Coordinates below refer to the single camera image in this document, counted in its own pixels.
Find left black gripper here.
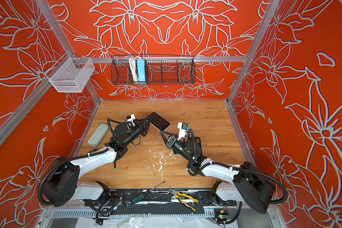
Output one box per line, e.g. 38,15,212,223
123,117,153,148

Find black phone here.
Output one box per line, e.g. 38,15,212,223
146,112,171,131

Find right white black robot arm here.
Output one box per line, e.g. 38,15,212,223
160,130,288,213

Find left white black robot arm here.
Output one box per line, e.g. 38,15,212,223
37,116,153,207

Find grey-green glasses case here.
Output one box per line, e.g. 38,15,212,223
87,123,109,147

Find light blue box in basket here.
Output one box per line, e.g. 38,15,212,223
137,59,146,84

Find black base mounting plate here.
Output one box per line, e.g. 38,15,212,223
85,188,237,207

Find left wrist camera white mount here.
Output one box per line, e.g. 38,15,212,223
125,114,136,129

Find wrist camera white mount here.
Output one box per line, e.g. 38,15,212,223
177,122,190,140
125,114,136,129

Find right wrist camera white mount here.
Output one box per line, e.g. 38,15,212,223
177,122,190,140

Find black wire wall basket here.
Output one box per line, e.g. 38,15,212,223
110,55,196,86

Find yellow handled pliers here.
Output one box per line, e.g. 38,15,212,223
167,188,199,212

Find white cable in basket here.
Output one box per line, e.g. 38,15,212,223
129,56,139,83

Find green handled screwdriver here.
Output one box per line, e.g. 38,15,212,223
131,181,165,205

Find white mesh wall basket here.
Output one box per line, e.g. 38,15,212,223
46,58,95,93

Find circuit board with wires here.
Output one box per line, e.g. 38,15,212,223
215,208,230,225

